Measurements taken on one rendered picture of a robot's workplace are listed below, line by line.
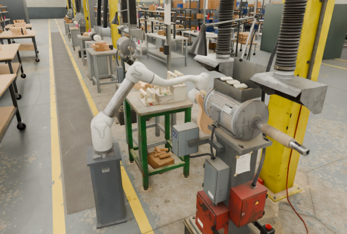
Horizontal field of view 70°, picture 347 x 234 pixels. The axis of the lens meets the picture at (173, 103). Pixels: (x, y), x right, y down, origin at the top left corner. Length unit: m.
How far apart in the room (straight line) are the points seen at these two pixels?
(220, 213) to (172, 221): 0.85
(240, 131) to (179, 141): 0.41
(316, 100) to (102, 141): 1.54
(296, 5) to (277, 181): 1.98
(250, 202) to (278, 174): 1.16
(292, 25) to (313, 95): 0.34
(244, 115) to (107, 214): 1.59
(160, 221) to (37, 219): 1.16
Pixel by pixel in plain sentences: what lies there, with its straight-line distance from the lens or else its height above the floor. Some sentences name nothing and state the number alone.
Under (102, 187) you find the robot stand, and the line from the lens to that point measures 2.32.
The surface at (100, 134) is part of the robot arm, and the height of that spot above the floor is 0.92.
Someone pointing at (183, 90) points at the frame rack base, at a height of 1.04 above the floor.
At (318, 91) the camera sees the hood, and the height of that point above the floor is 1.52.
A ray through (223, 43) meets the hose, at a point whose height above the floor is 1.64.
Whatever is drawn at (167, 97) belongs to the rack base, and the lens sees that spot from 2.56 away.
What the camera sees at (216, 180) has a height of 0.85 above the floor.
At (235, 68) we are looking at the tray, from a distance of 1.72.
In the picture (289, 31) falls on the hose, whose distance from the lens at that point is 1.35.
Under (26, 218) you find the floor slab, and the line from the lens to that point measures 2.95.
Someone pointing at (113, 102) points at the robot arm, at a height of 1.09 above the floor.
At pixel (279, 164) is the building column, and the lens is 2.79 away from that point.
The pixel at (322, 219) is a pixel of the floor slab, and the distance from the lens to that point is 2.96.
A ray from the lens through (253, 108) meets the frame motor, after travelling 1.49.
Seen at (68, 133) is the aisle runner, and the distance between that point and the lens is 4.25.
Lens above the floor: 1.89
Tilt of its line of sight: 22 degrees down
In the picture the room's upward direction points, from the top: straight up
